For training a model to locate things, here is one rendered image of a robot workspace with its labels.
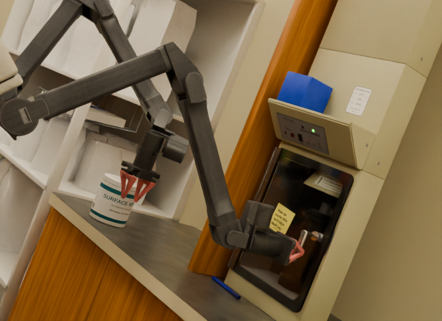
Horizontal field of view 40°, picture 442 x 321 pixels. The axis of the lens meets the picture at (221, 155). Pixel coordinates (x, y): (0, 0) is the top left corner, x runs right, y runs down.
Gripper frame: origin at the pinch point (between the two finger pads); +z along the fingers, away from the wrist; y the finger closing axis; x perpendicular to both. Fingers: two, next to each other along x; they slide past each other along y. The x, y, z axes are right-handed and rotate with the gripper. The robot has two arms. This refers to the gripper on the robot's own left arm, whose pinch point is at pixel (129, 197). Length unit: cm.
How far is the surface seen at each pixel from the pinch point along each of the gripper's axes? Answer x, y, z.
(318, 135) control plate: -33, 27, -36
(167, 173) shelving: 90, 76, 2
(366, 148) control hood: -46, 31, -38
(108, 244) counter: 6.7, 3.8, 16.7
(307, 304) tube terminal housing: -46, 34, 6
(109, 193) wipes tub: 26.2, 9.7, 5.6
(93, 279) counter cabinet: 11.6, 6.9, 30.2
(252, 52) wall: 66, 76, -65
